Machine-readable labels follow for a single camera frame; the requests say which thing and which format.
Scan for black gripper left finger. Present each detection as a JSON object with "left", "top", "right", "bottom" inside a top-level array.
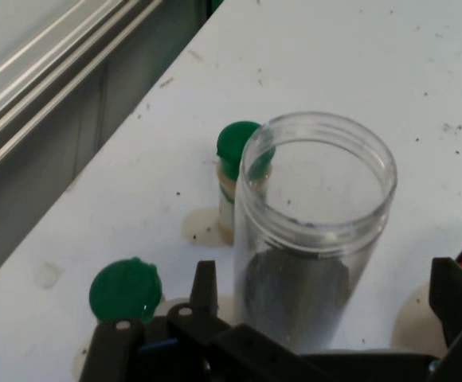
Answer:
[{"left": 80, "top": 260, "right": 335, "bottom": 382}]

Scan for green-capped spice bottle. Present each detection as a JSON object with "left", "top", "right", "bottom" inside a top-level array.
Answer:
[
  {"left": 88, "top": 256, "right": 164, "bottom": 325},
  {"left": 216, "top": 120, "right": 276, "bottom": 244}
]

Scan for black seeds heap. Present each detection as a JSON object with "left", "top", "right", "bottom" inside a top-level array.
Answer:
[{"left": 241, "top": 248, "right": 354, "bottom": 355}]

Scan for aluminium wall rail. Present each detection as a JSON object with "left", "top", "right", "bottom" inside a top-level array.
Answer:
[{"left": 0, "top": 0, "right": 169, "bottom": 189}]

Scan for clear plastic jar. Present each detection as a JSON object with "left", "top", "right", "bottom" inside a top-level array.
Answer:
[{"left": 233, "top": 111, "right": 399, "bottom": 356}]

